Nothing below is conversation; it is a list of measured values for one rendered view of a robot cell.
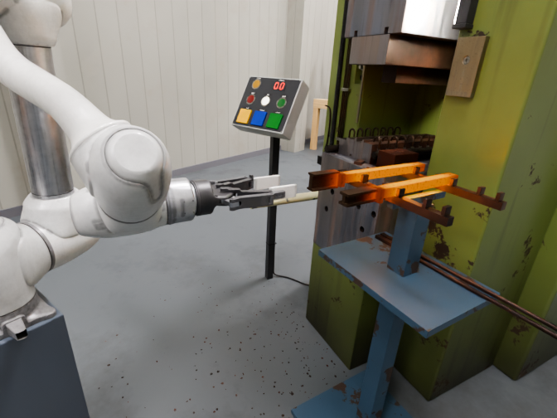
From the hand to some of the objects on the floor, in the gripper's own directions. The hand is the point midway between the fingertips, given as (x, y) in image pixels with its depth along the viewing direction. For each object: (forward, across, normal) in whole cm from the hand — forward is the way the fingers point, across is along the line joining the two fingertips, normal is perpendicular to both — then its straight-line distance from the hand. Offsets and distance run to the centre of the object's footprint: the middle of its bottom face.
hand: (277, 187), depth 78 cm
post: (+52, -92, -98) cm, 144 cm away
